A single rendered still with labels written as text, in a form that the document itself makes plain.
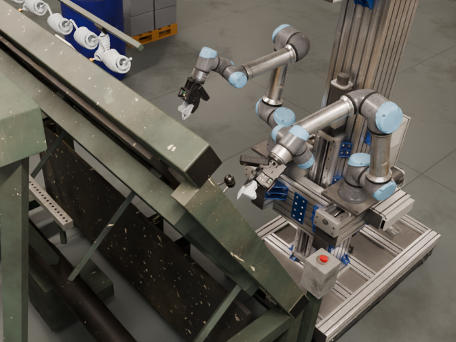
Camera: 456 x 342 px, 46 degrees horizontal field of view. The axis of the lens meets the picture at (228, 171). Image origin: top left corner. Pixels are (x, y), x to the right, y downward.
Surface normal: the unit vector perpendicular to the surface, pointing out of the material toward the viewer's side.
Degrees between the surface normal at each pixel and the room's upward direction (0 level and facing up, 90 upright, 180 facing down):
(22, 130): 90
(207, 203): 90
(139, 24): 90
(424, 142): 0
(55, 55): 33
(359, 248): 0
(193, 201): 90
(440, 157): 0
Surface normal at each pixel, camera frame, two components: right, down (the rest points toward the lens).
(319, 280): -0.74, 0.37
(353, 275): 0.07, -0.79
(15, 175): -0.03, 0.50
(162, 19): 0.73, 0.45
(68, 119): -0.34, -0.47
